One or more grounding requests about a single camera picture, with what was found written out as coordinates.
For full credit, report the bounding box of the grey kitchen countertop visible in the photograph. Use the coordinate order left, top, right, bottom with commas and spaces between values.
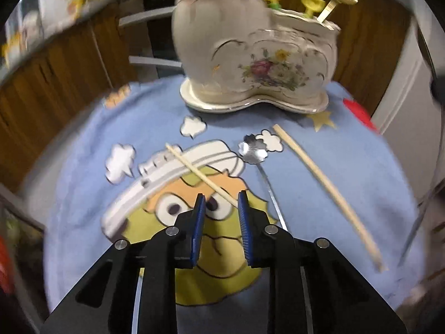
0, 0, 168, 86

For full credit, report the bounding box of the wooden cabinet door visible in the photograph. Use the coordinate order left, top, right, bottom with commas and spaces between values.
269, 0, 411, 116
0, 7, 140, 197

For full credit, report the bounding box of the cream floral ceramic utensil holder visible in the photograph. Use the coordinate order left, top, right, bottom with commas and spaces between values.
168, 0, 342, 114

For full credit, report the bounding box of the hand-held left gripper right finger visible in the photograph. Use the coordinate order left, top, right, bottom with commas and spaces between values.
237, 189, 407, 334

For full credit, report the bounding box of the silver flower-shaped spoon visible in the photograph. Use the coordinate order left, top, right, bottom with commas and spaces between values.
238, 134, 290, 232

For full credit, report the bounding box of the blue cartoon printed cloth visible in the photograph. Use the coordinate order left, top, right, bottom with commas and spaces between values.
43, 76, 429, 334

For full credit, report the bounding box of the built-in steel oven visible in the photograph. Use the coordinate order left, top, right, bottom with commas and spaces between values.
117, 0, 186, 78

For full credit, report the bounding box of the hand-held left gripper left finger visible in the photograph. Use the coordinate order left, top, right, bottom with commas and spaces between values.
41, 193, 207, 334

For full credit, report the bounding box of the yellow plastic fruit fork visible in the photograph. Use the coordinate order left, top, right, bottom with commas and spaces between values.
300, 0, 328, 20

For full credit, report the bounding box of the wooden chopstick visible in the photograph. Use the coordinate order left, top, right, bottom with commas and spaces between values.
165, 142, 241, 205
272, 124, 389, 272

